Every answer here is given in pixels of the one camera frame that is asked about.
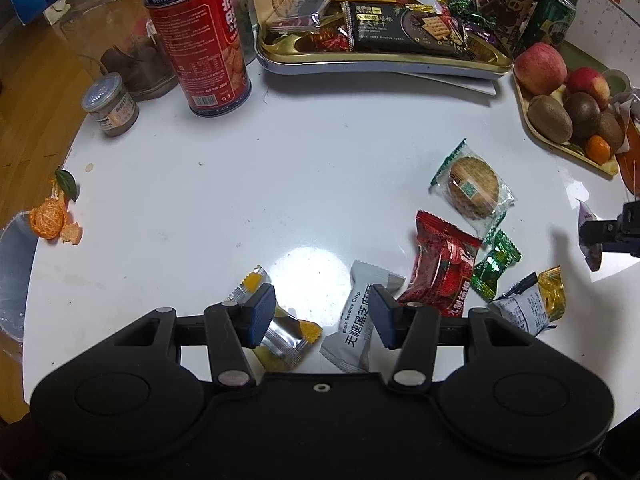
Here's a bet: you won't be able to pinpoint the small dark red apple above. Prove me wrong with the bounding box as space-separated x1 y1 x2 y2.
565 66 612 111

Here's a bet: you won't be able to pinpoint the peeled tangerine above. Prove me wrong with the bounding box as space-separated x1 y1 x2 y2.
28 195 67 241

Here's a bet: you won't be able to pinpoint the black cracker packet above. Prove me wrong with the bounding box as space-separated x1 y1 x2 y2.
342 1 476 61

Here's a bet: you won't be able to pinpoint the round cookie in clear wrapper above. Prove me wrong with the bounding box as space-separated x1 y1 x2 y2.
430 138 517 239

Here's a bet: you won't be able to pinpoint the desk calendar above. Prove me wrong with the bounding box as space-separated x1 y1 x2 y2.
570 0 640 86

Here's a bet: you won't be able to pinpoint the yellow fruit tray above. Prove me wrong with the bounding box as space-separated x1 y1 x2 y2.
512 72 621 177

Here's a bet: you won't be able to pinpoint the grey white crisp packet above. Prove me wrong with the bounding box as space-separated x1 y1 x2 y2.
319 259 407 374

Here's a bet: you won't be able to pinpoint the white blue gold packet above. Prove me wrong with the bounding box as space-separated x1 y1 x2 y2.
487 266 567 337

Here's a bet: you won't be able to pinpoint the red tin can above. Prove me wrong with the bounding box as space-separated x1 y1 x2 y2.
141 0 252 119

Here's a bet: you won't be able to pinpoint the golden metal tray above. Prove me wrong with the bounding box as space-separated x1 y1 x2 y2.
255 0 515 81

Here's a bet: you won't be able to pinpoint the light brown kiwi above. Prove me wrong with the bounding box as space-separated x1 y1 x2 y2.
527 94 574 145

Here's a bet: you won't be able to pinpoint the pile of purple foil candies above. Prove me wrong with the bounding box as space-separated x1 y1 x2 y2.
435 0 501 51

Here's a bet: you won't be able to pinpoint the dark silver foil packet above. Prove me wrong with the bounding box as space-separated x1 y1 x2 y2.
264 0 346 36

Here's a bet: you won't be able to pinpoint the tangerine peel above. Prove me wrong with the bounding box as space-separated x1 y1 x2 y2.
59 221 83 247

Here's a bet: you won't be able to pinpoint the purple white candy packet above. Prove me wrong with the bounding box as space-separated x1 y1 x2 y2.
575 199 607 273

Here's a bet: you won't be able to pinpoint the red candy packet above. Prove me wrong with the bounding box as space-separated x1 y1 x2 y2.
397 210 485 319

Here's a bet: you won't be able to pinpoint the large glass jar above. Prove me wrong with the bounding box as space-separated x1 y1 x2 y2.
52 0 181 103

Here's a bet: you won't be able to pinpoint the small grey lidded jar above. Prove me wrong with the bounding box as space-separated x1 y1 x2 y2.
81 72 140 138

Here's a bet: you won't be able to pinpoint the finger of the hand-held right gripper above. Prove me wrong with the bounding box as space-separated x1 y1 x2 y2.
580 200 640 259

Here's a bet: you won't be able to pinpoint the mint green thermos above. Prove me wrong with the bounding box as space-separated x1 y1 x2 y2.
240 0 261 66

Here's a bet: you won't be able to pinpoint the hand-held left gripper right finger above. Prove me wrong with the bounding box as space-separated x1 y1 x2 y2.
370 284 537 394

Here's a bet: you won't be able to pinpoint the small orange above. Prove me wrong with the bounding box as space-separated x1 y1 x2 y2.
584 135 613 166

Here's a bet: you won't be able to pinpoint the green drink can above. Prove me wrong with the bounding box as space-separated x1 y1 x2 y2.
522 0 578 56

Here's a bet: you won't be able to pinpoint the red foil candy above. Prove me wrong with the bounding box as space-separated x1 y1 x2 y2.
300 30 351 54

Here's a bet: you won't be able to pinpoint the orange bag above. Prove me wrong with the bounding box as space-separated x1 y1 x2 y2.
615 110 640 196

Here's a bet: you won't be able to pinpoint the green foil candy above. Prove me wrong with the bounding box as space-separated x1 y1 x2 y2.
471 230 522 302

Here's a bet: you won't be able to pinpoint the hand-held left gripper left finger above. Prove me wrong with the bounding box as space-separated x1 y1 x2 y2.
107 283 277 389

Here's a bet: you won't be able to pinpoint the grey blue chair seat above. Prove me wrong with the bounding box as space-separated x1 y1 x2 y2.
0 210 40 343

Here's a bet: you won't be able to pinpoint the green leaf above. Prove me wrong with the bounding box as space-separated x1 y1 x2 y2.
54 167 80 203

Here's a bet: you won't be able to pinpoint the large pale red apple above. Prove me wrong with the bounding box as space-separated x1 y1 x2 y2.
514 42 569 97

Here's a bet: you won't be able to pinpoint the brown patterned can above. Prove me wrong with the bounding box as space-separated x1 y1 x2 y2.
475 0 538 58

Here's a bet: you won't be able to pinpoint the dark brown round fruit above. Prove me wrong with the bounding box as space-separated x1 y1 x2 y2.
563 91 602 141

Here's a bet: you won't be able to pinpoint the white cup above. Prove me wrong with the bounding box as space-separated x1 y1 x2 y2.
602 69 633 106

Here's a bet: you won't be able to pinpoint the white papers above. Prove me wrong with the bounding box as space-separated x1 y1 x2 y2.
400 70 501 99

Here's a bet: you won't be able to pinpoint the yellow silver snack packet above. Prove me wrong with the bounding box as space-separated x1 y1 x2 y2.
231 264 323 373

